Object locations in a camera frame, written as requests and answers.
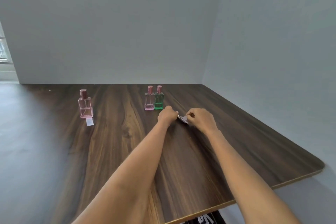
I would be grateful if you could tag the small pink perfume bottle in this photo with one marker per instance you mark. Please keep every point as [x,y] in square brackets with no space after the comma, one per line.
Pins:
[149,100]

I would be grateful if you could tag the window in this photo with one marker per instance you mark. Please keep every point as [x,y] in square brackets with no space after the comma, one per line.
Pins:
[4,45]

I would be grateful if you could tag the black white patterned clothing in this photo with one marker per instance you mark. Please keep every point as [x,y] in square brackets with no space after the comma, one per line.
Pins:
[202,218]

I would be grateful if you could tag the person's left hand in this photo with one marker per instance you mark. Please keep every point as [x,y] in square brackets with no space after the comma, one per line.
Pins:
[166,115]

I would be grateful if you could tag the person's right fingers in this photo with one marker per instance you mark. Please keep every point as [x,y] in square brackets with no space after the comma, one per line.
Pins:
[190,116]

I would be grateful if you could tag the large pink perfume bottle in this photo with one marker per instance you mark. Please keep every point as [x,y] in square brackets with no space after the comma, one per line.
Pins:
[85,107]

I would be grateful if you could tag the person's right forearm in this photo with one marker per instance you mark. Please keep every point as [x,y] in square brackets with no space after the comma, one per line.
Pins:
[246,179]

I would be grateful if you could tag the white paper label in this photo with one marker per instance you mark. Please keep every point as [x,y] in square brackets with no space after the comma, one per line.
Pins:
[90,122]

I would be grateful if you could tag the person's right hand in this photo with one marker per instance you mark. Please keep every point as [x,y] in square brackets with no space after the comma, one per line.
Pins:
[202,120]

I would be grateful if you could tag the green perfume bottle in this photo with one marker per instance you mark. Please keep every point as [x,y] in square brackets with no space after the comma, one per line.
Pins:
[158,99]

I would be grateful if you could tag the person's left fingers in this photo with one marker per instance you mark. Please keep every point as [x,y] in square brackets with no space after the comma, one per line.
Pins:
[175,114]

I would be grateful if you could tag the small white paper slips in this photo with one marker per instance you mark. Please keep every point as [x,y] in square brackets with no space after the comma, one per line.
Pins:
[183,119]

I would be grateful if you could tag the person's left forearm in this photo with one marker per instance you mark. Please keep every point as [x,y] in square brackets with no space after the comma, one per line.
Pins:
[123,176]

